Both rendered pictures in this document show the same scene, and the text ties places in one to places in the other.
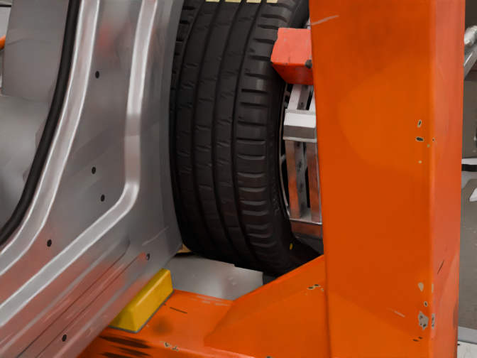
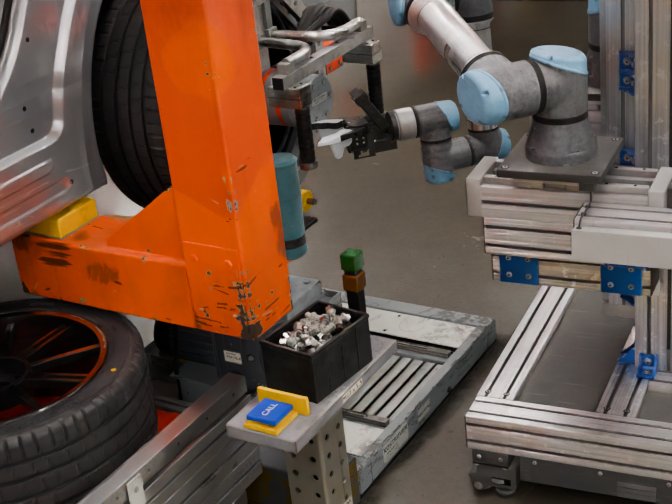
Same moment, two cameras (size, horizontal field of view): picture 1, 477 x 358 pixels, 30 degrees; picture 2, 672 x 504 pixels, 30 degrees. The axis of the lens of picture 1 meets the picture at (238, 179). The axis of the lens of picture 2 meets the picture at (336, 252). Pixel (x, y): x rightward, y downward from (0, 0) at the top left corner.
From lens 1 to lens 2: 1.49 m
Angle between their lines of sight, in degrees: 4
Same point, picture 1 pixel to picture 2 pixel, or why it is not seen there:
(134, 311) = (59, 221)
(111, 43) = (39, 18)
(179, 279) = not seen: hidden behind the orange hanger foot
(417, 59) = (197, 20)
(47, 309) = not seen: outside the picture
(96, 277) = (23, 184)
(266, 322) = (143, 221)
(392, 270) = (207, 169)
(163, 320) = (84, 232)
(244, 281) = not seen: hidden behind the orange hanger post
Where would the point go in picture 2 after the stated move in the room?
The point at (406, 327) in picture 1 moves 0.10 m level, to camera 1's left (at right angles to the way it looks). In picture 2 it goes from (220, 211) to (173, 215)
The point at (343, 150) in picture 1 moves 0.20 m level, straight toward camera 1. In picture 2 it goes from (168, 84) to (138, 119)
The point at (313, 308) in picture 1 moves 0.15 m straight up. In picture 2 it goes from (170, 206) to (158, 141)
